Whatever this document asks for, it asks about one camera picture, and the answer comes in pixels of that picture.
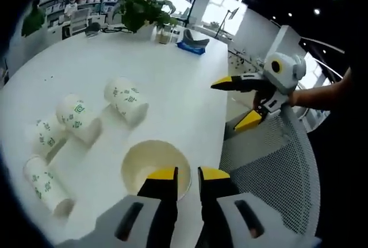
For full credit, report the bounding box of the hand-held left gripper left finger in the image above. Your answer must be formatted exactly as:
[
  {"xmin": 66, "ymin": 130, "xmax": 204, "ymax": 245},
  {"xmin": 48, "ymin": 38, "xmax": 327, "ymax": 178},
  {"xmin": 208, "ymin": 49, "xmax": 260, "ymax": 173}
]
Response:
[{"xmin": 94, "ymin": 166, "xmax": 179, "ymax": 248}]

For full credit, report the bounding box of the black cable on table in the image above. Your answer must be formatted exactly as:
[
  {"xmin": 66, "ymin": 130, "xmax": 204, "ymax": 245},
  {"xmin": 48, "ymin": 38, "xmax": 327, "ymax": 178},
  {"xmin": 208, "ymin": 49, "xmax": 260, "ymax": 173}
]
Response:
[{"xmin": 100, "ymin": 26, "xmax": 127, "ymax": 34}]

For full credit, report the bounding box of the blue tissue pack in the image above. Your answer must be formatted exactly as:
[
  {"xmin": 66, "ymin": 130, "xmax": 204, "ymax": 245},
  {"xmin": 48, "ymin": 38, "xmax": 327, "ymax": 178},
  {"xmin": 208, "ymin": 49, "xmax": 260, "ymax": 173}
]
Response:
[{"xmin": 177, "ymin": 40, "xmax": 208, "ymax": 56}]

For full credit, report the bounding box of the white paper cup green print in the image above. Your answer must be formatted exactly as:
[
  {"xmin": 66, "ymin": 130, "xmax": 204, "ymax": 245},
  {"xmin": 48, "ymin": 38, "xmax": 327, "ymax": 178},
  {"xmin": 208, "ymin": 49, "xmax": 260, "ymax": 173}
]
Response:
[
  {"xmin": 120, "ymin": 140, "xmax": 192, "ymax": 203},
  {"xmin": 56, "ymin": 94, "xmax": 103, "ymax": 145},
  {"xmin": 103, "ymin": 77, "xmax": 150, "ymax": 128},
  {"xmin": 22, "ymin": 155, "xmax": 75, "ymax": 219},
  {"xmin": 30, "ymin": 115, "xmax": 68, "ymax": 165}
]

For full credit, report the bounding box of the white office chair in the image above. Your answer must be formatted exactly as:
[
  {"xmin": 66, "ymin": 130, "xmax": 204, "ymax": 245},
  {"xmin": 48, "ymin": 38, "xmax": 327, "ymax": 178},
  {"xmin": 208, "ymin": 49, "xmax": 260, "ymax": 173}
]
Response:
[{"xmin": 70, "ymin": 8, "xmax": 90, "ymax": 35}]

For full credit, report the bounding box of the green potted plant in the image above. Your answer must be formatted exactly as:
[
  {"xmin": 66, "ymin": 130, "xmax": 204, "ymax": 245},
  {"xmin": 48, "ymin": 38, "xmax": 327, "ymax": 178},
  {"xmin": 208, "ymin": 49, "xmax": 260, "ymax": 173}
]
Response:
[{"xmin": 113, "ymin": 0, "xmax": 178, "ymax": 33}]

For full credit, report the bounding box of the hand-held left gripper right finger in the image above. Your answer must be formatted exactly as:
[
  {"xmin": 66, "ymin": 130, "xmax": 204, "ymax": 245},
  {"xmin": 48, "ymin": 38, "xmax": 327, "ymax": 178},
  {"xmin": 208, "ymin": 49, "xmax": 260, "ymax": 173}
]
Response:
[{"xmin": 197, "ymin": 166, "xmax": 302, "ymax": 248}]

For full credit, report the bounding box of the clear glass jar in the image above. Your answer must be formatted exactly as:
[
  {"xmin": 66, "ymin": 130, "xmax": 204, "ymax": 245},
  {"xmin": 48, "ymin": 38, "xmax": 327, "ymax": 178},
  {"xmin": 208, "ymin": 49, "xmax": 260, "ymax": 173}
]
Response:
[
  {"xmin": 156, "ymin": 25, "xmax": 171, "ymax": 44},
  {"xmin": 169, "ymin": 26, "xmax": 181, "ymax": 43}
]

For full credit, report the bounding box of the grey pouch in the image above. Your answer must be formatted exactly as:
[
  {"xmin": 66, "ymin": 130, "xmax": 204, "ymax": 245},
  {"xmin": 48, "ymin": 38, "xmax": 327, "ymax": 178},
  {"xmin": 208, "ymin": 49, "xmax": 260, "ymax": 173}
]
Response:
[{"xmin": 85, "ymin": 22, "xmax": 101, "ymax": 36}]

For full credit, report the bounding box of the storage shelving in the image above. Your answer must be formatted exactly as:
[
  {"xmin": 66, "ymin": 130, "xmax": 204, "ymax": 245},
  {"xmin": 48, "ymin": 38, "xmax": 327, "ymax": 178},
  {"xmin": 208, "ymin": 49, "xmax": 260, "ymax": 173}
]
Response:
[{"xmin": 40, "ymin": 0, "xmax": 127, "ymax": 27}]

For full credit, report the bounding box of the white plant pot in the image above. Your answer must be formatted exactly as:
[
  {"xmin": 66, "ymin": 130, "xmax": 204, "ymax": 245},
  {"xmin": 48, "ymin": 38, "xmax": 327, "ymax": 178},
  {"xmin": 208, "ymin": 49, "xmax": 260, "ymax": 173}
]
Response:
[{"xmin": 135, "ymin": 23, "xmax": 158, "ymax": 42}]

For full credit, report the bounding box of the grey mesh office chair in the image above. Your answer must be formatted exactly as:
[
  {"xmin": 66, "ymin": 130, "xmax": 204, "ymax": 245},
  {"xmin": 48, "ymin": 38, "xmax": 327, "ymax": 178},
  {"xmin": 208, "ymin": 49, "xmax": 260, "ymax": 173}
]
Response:
[{"xmin": 218, "ymin": 106, "xmax": 321, "ymax": 236}]

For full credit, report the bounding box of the grey curved pillow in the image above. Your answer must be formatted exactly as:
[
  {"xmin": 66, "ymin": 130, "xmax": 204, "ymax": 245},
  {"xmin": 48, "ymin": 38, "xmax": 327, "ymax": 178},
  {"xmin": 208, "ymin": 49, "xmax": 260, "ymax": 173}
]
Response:
[{"xmin": 183, "ymin": 28, "xmax": 210, "ymax": 49}]

